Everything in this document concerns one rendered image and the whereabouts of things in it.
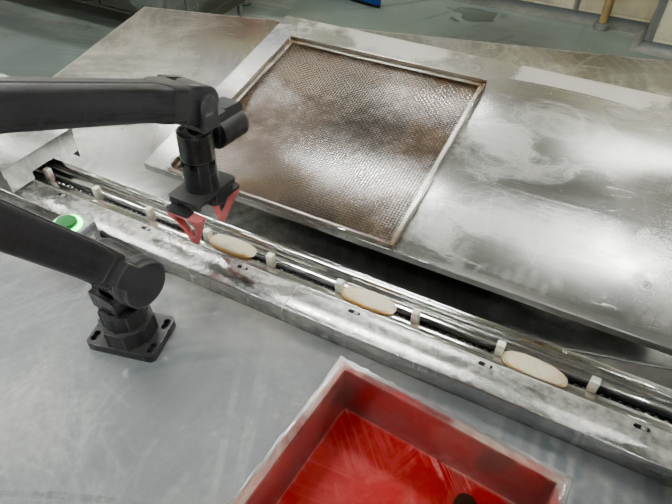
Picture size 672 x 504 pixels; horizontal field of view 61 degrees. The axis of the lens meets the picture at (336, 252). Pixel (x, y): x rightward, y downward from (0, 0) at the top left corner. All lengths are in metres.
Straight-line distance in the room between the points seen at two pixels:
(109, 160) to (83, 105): 0.68
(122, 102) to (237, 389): 0.44
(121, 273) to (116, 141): 0.68
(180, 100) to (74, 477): 0.54
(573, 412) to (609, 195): 0.44
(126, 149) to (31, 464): 0.78
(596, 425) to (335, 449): 0.36
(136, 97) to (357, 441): 0.55
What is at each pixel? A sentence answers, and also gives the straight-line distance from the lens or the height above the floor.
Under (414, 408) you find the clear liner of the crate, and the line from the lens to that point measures 0.77.
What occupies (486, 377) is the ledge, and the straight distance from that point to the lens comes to 0.89.
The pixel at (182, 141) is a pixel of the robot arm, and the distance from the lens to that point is 0.92.
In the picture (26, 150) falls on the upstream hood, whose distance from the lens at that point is 1.34.
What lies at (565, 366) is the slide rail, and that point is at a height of 0.85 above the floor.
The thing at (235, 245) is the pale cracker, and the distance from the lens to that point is 1.06.
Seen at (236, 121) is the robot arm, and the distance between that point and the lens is 0.97.
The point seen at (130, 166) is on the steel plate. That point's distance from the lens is 1.39.
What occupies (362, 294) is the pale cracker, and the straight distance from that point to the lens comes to 0.96.
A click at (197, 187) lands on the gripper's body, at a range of 0.95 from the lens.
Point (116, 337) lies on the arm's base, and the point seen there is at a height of 0.87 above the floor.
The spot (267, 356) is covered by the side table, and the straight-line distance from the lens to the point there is 0.94.
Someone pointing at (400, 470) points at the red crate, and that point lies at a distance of 0.83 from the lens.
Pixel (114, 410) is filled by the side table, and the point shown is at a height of 0.82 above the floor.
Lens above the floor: 1.58
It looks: 44 degrees down
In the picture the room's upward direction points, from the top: straight up
